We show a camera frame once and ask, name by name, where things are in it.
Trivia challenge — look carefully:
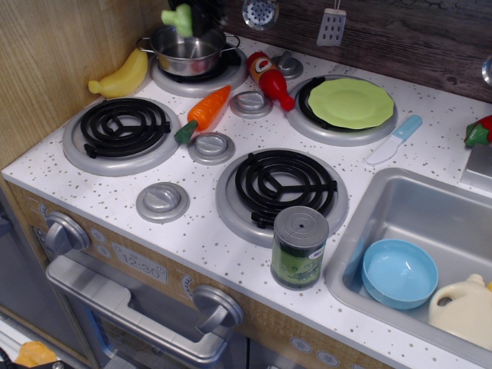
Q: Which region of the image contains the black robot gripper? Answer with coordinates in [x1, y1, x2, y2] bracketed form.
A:
[168, 0, 228, 37]

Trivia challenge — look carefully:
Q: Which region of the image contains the light green toy broccoli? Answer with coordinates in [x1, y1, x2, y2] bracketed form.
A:
[161, 3, 193, 38]

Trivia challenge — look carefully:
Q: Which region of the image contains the silver metal pan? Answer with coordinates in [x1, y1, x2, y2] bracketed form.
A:
[136, 25, 241, 77]

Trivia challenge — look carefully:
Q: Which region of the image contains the hanging silver strainer ladle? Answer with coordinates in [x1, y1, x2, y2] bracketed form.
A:
[241, 0, 280, 32]

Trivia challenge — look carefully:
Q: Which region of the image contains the back left burner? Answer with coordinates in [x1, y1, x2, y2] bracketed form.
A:
[150, 48, 248, 98]

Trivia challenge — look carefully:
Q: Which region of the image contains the red toy ketchup bottle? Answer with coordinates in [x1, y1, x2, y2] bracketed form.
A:
[247, 52, 295, 111]

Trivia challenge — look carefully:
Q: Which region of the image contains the orange toy carrot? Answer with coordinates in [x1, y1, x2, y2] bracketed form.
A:
[174, 85, 231, 144]

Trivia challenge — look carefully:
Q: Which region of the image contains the grey stove knob upper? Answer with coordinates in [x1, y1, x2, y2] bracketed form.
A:
[229, 91, 273, 119]

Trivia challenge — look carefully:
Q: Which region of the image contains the grey stove knob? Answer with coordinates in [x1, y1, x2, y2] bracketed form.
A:
[135, 182, 190, 224]
[272, 51, 304, 80]
[229, 91, 273, 119]
[188, 132, 235, 165]

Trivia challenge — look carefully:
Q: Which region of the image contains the yellow toy banana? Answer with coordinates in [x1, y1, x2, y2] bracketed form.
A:
[88, 48, 148, 98]

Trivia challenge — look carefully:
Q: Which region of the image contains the grey stove knob back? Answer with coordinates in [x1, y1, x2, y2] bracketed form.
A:
[272, 51, 304, 80]

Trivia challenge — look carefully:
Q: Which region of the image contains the hanging silver spatula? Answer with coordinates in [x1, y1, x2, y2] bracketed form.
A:
[317, 1, 347, 47]

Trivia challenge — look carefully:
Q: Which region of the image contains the grey stove knob middle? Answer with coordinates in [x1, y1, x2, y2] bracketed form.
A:
[188, 132, 235, 165]

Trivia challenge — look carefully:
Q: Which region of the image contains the front left black burner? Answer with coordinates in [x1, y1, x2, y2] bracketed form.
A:
[62, 98, 181, 177]

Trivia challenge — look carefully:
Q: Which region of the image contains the black burner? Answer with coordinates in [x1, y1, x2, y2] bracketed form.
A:
[286, 75, 398, 147]
[215, 148, 349, 248]
[62, 98, 181, 177]

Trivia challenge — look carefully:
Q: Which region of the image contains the back right black burner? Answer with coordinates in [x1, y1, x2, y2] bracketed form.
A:
[286, 75, 398, 147]

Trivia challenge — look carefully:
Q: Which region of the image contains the green toy plate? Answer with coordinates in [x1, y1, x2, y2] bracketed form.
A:
[307, 78, 394, 130]

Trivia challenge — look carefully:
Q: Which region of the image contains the front right black burner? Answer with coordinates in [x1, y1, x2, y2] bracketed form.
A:
[215, 148, 349, 248]

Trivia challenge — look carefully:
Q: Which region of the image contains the grey stove knob front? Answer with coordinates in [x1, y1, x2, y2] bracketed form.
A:
[135, 182, 190, 224]

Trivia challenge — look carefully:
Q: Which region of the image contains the blue white toy knife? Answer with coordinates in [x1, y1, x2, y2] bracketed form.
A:
[366, 115, 423, 165]

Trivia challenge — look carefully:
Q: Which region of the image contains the green labelled grey can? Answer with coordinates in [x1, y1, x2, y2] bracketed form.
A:
[271, 206, 329, 290]

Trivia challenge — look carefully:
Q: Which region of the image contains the grey oven dial left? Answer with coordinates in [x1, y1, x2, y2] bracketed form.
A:
[45, 211, 91, 255]

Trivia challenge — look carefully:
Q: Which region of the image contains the grey oven dial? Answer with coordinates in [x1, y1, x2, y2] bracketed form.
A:
[45, 211, 91, 255]
[192, 284, 244, 334]

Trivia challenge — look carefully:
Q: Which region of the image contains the hanging silver utensil right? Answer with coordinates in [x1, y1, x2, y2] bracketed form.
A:
[481, 55, 492, 86]

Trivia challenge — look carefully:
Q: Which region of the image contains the grey oven dial right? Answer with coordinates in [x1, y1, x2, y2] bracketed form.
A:
[192, 284, 244, 334]

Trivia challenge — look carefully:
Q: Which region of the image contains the red toy pepper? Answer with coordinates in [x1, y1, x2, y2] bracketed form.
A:
[464, 115, 492, 148]

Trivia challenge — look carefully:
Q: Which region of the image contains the silver faucet base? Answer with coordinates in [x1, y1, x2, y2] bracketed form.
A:
[460, 145, 492, 192]

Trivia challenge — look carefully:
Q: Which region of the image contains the silver sink basin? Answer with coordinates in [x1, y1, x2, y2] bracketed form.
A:
[325, 168, 491, 368]

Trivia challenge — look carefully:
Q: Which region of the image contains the blue toy bowl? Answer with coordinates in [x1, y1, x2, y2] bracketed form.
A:
[361, 239, 439, 310]

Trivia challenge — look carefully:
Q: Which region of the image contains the yellow object bottom left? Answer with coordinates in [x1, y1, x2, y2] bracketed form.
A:
[15, 341, 58, 367]

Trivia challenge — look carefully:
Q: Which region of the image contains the cream toy jug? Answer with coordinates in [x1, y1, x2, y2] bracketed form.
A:
[428, 274, 491, 350]

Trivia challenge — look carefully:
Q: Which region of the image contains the grey oven door handle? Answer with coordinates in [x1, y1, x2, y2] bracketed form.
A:
[46, 256, 228, 368]

